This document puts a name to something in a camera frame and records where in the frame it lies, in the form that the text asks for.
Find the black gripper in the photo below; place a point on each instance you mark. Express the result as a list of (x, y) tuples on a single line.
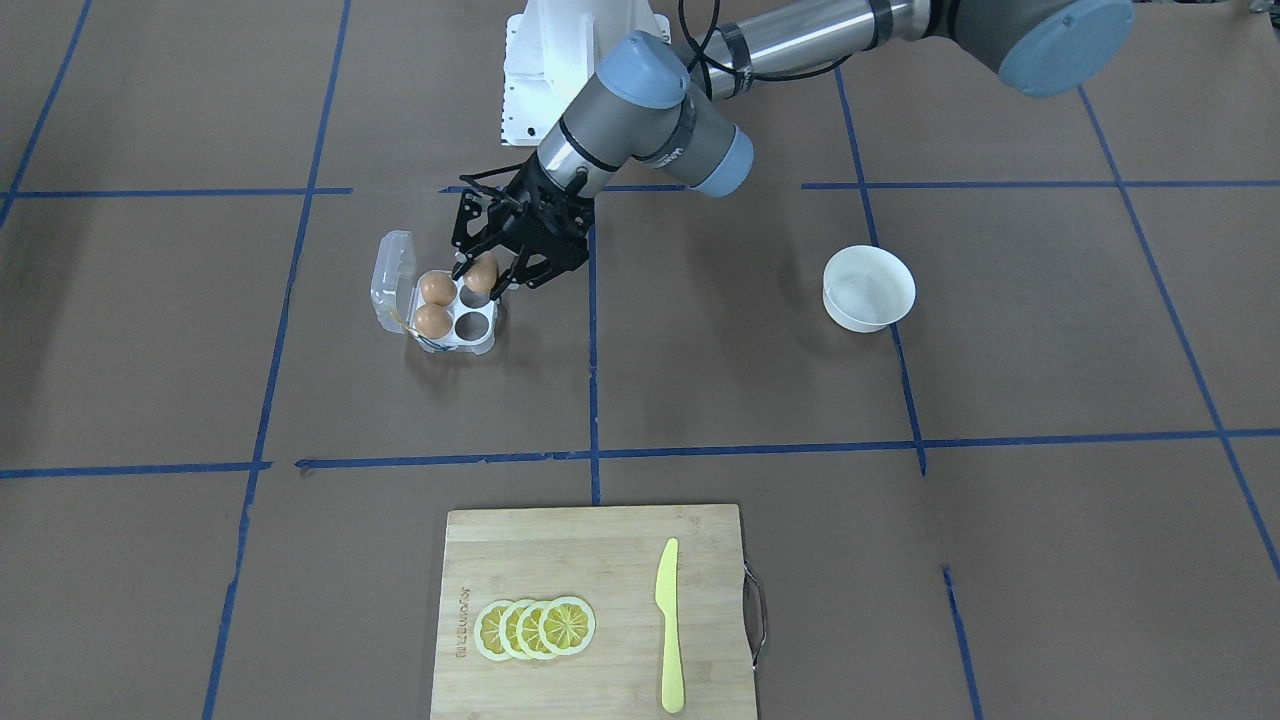
[(551, 243)]

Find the white bowl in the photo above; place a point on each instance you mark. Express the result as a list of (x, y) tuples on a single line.
[(866, 289)]

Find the clear plastic egg box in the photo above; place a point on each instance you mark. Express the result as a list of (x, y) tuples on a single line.
[(394, 297)]

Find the lemon slice four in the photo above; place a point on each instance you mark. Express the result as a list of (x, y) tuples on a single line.
[(567, 625)]

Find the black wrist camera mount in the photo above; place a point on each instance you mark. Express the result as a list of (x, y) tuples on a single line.
[(492, 203)]

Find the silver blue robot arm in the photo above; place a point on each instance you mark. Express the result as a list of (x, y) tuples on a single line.
[(651, 100)]

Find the brown egg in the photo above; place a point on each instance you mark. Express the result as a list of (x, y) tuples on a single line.
[(483, 274), (437, 288), (432, 321)]

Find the lemon slice two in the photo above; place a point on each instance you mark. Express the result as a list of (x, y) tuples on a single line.
[(509, 629)]

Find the wooden cutting board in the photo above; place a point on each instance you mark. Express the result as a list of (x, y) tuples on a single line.
[(608, 556)]

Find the yellow plastic knife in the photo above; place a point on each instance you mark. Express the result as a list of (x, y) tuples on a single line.
[(671, 679)]

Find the lemon slice one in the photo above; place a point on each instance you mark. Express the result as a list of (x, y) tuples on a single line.
[(489, 631)]

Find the lemon slice three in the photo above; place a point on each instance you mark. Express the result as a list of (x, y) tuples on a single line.
[(528, 632)]

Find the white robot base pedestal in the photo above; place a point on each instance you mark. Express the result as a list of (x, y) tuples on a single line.
[(552, 49)]

